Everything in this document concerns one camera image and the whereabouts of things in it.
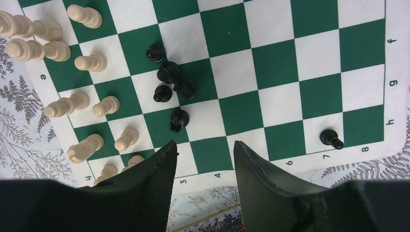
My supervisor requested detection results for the white pawn d-file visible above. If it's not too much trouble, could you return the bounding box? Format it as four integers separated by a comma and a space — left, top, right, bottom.
67, 4, 103, 29

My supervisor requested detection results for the black knight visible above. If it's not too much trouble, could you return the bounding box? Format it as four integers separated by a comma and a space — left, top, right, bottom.
173, 78, 196, 99

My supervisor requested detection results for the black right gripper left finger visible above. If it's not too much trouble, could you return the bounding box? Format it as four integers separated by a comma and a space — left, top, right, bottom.
0, 140, 178, 232

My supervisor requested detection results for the black rook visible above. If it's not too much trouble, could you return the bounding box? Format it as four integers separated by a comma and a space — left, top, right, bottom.
170, 108, 190, 133

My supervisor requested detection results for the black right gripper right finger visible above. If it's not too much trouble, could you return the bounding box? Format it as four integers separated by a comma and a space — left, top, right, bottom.
234, 141, 410, 232

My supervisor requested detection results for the floral patterned tablecloth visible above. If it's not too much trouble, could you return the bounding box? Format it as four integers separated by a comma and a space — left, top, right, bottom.
0, 33, 410, 231

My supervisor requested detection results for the white knight g-file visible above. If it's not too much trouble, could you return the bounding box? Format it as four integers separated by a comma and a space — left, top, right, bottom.
66, 134, 104, 164

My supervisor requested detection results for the white pawn f-file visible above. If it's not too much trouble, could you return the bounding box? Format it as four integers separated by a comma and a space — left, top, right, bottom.
92, 96, 120, 117

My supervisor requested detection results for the white pawn h-file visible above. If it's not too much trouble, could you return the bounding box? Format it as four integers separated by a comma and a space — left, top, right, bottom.
122, 155, 145, 172

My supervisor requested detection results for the black pawn h7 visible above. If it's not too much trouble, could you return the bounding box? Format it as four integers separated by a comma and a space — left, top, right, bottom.
320, 129, 344, 150

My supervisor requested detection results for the white pawn e-file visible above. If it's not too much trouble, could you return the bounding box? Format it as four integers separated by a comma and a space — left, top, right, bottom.
74, 54, 107, 72

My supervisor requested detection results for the white pawn g-file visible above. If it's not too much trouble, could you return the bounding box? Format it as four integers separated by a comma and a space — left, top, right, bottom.
114, 128, 139, 151

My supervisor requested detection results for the white rook h-file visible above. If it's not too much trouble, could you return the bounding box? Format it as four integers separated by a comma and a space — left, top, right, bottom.
93, 164, 118, 186

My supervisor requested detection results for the green white chess board mat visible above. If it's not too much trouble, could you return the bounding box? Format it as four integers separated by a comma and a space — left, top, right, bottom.
0, 0, 410, 193

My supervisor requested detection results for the white bishop f-file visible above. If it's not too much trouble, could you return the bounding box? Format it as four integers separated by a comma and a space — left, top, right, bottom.
44, 92, 90, 117

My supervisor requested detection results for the black bishop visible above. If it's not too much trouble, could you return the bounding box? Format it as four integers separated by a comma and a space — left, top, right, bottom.
157, 61, 181, 84

